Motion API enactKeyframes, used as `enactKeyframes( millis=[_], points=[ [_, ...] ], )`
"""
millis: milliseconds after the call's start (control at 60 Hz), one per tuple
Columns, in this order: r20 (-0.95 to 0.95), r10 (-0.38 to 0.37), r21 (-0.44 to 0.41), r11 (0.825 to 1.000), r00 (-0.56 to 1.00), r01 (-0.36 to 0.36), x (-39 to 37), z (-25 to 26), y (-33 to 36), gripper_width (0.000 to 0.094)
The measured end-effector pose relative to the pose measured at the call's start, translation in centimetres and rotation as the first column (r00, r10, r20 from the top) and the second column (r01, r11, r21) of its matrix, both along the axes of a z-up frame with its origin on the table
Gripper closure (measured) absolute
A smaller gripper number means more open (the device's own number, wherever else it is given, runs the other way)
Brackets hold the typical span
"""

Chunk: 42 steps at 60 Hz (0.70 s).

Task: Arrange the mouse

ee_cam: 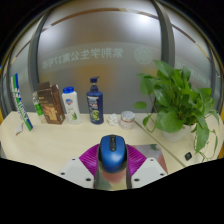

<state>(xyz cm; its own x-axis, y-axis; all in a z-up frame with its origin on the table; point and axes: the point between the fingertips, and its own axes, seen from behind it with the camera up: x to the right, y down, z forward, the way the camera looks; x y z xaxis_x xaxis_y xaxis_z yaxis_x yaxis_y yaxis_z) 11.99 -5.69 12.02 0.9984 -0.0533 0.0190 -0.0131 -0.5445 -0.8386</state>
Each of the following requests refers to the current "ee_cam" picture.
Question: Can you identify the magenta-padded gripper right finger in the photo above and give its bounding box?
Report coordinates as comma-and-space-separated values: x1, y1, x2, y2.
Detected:
124, 143, 168, 190

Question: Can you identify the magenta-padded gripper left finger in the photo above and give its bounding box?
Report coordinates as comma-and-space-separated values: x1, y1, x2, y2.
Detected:
59, 143, 102, 190

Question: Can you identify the blue and black computer mouse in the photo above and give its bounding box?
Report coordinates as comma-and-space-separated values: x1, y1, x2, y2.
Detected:
97, 134, 129, 174

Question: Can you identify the floral print mouse pad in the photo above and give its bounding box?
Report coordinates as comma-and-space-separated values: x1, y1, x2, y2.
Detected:
94, 143, 169, 192

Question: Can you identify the dark blue pump bottle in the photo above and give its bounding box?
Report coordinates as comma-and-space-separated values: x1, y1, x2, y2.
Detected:
86, 76, 105, 126

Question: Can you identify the white bottle with blue cap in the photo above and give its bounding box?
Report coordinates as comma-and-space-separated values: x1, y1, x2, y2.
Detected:
61, 86, 82, 125

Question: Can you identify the brown cardboard snack box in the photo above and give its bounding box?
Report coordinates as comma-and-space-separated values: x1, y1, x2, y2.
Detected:
36, 81, 66, 126

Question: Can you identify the clear bottle with green label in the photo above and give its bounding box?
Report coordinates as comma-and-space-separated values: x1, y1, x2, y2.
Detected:
32, 91, 48, 125

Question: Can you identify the green plant in white pot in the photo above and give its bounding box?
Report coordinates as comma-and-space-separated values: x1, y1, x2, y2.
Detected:
133, 59, 221, 163

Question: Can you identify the white green shuttlecock tube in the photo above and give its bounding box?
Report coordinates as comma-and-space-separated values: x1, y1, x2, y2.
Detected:
10, 73, 34, 132

